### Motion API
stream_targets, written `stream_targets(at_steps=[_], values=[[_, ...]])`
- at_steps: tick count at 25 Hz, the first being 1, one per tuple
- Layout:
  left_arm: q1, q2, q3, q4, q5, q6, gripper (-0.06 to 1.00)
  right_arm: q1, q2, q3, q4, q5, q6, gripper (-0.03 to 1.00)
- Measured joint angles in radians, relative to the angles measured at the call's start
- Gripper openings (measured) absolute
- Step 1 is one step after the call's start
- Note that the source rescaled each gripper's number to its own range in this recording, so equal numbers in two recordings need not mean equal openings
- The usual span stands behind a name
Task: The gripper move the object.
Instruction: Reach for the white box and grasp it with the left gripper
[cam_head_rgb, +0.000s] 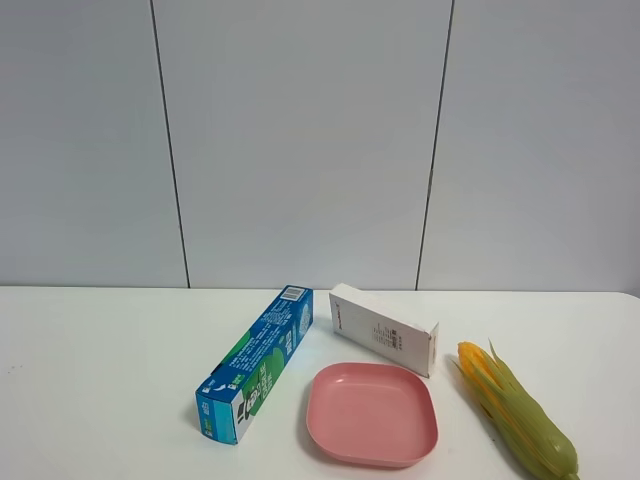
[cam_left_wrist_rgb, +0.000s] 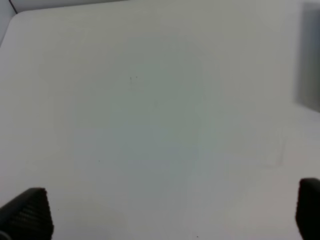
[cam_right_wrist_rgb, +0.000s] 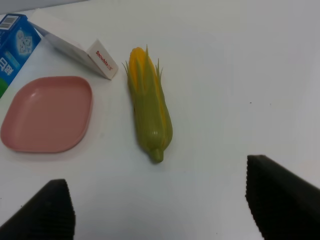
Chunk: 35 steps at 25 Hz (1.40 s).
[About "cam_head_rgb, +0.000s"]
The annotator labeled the white cardboard box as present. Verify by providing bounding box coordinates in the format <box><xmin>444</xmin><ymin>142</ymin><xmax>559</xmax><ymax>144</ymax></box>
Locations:
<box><xmin>329</xmin><ymin>284</ymin><xmax>439</xmax><ymax>378</ymax></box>

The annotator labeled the pink square plate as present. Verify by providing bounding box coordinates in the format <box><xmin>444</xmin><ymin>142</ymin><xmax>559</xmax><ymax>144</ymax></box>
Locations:
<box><xmin>306</xmin><ymin>362</ymin><xmax>439</xmax><ymax>469</ymax></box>

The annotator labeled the blue green toothpaste box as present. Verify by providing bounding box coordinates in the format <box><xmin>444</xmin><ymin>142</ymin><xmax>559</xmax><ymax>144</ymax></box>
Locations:
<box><xmin>195</xmin><ymin>285</ymin><xmax>314</xmax><ymax>445</ymax></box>

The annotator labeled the corn cob with husk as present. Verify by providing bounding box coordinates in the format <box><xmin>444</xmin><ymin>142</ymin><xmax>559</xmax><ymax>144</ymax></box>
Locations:
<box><xmin>455</xmin><ymin>341</ymin><xmax>579</xmax><ymax>479</ymax></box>

